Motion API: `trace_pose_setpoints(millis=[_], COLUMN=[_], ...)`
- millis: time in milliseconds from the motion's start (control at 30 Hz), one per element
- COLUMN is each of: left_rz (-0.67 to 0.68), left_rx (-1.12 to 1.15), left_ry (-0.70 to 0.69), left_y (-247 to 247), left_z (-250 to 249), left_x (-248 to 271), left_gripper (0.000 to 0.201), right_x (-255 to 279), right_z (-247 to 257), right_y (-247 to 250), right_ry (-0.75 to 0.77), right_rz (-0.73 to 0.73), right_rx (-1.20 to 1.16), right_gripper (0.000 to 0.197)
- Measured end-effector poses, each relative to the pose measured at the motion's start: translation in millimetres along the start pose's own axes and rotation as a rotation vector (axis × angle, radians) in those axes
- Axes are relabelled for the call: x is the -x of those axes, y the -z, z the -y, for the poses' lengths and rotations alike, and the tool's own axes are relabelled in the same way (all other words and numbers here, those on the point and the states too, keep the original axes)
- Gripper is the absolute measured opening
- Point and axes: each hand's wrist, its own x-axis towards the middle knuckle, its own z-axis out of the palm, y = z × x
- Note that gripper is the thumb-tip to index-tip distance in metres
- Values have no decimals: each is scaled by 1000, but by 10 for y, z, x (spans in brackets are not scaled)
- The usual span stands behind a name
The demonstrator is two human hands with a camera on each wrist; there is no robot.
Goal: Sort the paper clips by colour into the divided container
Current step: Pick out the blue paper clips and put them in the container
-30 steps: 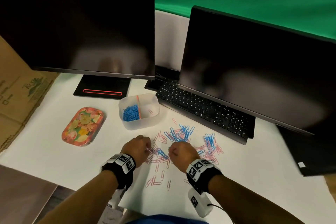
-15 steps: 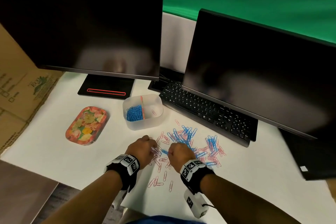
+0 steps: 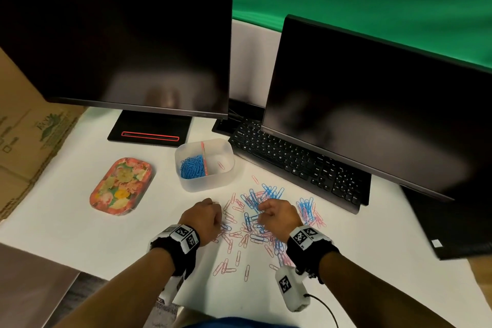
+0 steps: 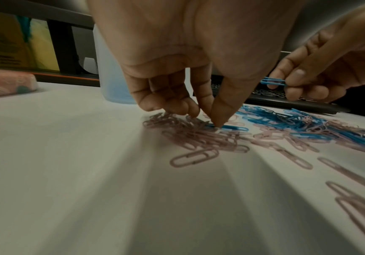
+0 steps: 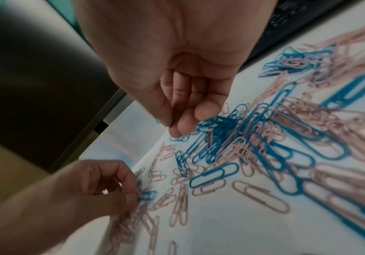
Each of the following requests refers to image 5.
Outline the person's left hand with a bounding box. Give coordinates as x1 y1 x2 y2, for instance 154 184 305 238
0 159 139 255

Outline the person's right hand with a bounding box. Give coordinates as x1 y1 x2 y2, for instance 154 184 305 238
72 0 278 137

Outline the single blue paper clip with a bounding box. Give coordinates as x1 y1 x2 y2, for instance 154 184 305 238
137 190 157 202

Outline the pile of blue pink paperclips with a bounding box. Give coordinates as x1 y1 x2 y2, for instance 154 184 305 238
106 18 365 255

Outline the brown cardboard box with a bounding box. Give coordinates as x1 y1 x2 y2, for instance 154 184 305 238
0 135 49 213

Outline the black keyboard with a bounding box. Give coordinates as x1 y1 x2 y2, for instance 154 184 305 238
245 0 360 66

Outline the white table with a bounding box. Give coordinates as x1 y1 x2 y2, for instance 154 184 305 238
53 0 365 255

